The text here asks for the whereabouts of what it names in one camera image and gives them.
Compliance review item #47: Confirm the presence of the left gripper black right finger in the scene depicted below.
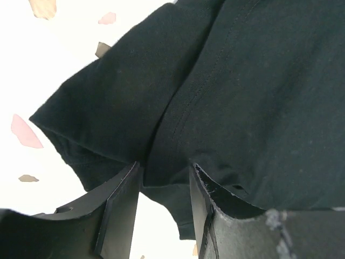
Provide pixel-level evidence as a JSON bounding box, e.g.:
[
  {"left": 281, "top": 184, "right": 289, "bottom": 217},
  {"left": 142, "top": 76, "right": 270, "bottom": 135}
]
[{"left": 190, "top": 163, "right": 344, "bottom": 259}]

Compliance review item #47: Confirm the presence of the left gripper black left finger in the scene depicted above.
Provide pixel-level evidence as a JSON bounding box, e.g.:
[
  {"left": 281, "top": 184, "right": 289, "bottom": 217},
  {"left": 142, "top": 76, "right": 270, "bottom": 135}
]
[{"left": 1, "top": 162, "right": 141, "bottom": 259}]

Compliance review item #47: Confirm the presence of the black t shirt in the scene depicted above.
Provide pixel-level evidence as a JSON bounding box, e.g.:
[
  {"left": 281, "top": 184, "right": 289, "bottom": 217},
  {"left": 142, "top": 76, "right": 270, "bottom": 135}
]
[{"left": 30, "top": 1, "right": 344, "bottom": 240}]

